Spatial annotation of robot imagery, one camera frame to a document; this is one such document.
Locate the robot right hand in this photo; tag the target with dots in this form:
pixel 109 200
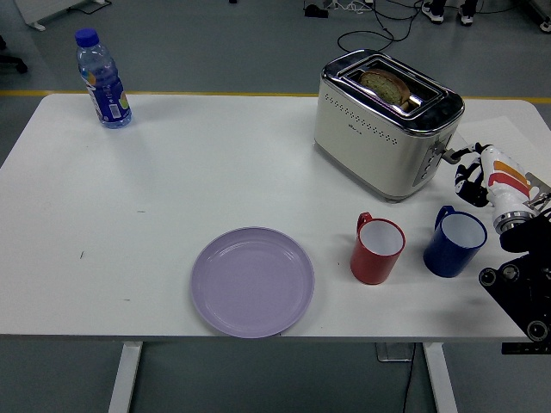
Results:
pixel 501 185

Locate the grey toaster lever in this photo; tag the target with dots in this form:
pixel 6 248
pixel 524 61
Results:
pixel 450 157

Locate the slice of bread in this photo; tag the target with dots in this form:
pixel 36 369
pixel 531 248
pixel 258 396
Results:
pixel 383 84

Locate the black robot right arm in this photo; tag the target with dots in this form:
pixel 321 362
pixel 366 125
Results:
pixel 525 292

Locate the purple round plate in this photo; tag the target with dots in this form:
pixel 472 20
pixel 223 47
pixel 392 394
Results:
pixel 251 284

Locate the blue mug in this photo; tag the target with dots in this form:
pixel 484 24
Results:
pixel 445 260

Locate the cream and chrome toaster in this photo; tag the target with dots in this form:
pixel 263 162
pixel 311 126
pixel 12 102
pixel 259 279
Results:
pixel 366 142

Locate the red mug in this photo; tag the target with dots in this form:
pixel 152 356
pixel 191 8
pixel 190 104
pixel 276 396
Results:
pixel 370 266

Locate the black table control panel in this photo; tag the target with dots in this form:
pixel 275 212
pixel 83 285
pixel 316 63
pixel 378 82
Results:
pixel 516 349

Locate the person's shoe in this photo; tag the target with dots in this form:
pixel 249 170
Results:
pixel 432 12
pixel 467 13

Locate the white table leg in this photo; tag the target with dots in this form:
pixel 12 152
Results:
pixel 125 378
pixel 440 378

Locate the black power adapter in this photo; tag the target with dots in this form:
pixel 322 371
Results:
pixel 316 11

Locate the blue-capped plastic water bottle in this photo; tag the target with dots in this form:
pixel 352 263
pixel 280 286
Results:
pixel 105 94

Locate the white furniture base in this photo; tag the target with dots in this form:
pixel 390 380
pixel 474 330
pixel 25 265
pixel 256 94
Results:
pixel 43 10

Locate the black office chair base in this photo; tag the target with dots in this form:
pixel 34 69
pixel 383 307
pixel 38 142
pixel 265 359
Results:
pixel 15 62

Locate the clear bracket under table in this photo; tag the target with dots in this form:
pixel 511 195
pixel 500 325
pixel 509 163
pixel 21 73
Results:
pixel 389 353

